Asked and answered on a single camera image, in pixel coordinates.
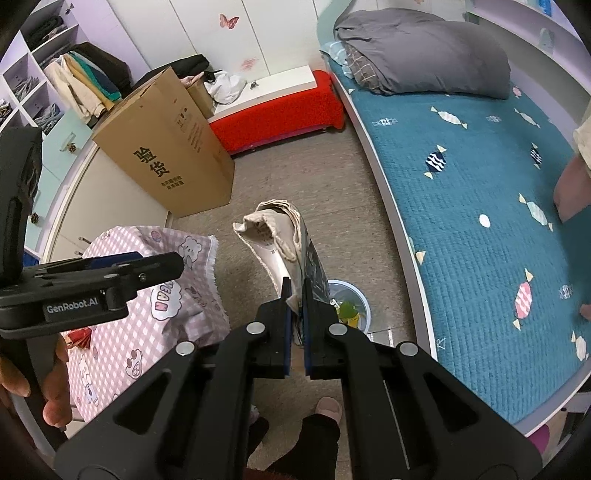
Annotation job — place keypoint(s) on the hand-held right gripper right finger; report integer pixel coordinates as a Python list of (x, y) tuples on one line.
[(306, 350)]

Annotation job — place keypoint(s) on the pine cone knob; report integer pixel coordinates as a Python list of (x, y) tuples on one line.
[(34, 217), (71, 147)]

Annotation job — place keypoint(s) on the light teal bed headboard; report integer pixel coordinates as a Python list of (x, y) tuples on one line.
[(324, 41)]

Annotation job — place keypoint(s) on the red covered bench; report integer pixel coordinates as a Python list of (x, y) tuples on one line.
[(277, 115)]

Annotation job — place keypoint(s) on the grey folded clothing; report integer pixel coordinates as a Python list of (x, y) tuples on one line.
[(24, 86), (47, 117)]

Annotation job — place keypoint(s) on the pale pink wall sticker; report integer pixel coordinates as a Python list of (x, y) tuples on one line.
[(249, 63)]

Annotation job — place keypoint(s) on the clear lined trash bin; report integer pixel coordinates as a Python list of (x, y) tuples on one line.
[(358, 297)]

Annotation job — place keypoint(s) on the teal candy print bedsheet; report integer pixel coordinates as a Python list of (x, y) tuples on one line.
[(475, 207)]

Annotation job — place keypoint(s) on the pink checked tablecloth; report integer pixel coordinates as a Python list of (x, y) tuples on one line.
[(138, 332)]

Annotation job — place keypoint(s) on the pink butterfly wall sticker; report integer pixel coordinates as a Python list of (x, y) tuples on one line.
[(228, 21)]

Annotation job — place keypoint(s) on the yellow wrapper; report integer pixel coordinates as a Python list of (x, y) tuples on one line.
[(354, 319)]

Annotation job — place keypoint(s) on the white lilac bed frame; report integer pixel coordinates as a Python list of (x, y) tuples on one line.
[(427, 323)]

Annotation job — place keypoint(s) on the printed paper bag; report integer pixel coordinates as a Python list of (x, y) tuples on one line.
[(277, 230)]

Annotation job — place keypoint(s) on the green crumpled wrapper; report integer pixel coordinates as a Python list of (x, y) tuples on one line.
[(346, 307)]

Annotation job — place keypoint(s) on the white open wardrobe shelf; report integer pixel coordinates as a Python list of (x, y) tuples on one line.
[(18, 55)]

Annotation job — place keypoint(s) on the pink slipper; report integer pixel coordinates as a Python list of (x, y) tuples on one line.
[(328, 408)]

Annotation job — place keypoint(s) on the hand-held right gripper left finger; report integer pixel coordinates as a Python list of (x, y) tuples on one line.
[(287, 323)]

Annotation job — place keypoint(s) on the grey quilt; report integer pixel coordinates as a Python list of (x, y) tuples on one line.
[(425, 50)]

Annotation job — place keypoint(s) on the pile of folded clothes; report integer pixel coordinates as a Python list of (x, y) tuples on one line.
[(87, 83)]

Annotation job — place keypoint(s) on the person's reddish fuzzy garment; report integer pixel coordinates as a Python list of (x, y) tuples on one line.
[(277, 475)]

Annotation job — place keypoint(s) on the white plastic bag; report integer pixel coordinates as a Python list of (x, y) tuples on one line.
[(226, 87)]

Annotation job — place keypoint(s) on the white cabinet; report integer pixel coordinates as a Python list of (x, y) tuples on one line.
[(101, 198)]

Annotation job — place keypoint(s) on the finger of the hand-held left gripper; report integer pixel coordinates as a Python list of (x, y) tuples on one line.
[(152, 270), (115, 260)]

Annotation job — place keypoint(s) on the tall cardboard box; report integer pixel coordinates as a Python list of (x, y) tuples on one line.
[(171, 147)]

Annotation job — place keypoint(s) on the light blue pillow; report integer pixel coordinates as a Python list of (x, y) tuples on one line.
[(334, 53)]

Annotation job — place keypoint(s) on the red packet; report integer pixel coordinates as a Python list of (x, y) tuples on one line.
[(78, 339)]

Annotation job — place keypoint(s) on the dark folded clothes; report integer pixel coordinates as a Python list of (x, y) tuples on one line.
[(44, 26)]

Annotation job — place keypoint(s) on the grey checked blanket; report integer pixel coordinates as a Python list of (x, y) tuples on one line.
[(362, 67)]

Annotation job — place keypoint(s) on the black clothing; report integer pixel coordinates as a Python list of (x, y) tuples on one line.
[(184, 67)]

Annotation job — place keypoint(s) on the person's black trouser leg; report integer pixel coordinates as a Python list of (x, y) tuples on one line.
[(318, 445)]

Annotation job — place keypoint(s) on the white bedside wall shelf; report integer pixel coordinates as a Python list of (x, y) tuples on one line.
[(521, 32)]

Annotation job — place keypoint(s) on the person's left hand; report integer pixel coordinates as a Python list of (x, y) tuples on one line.
[(57, 397)]

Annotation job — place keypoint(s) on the small brown cardboard box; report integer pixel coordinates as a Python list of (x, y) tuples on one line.
[(201, 99)]

